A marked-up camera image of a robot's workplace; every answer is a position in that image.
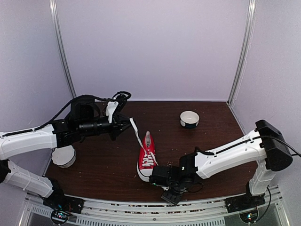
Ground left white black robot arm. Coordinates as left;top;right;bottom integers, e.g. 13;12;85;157
0;91;131;210

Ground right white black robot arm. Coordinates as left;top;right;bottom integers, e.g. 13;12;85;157
149;120;293;208

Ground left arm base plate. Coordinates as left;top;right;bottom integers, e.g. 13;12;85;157
42;196;84;214

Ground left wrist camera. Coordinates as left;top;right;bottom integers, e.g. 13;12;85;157
105;92;129;124

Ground aluminium frame post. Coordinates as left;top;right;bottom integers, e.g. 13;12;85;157
227;0;258;107
49;0;77;98

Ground left aluminium frame post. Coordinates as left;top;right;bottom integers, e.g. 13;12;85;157
49;0;77;98

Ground white scalloped bowl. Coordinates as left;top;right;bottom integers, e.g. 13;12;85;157
51;145;76;169

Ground red canvas sneaker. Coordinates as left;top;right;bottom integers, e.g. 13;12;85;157
136;131;158;182

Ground right aluminium frame post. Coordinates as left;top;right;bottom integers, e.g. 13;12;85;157
227;0;258;107

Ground front aluminium rail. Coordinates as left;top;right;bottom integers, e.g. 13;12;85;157
18;186;290;226

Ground blue white polka-dot bowl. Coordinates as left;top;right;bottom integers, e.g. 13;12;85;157
180;111;200;129

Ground white shoelace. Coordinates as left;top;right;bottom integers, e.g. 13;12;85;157
130;118;158;170

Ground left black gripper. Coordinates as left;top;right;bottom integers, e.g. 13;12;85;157
78;114;136;141

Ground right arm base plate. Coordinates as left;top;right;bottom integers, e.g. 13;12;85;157
225;194;265;213

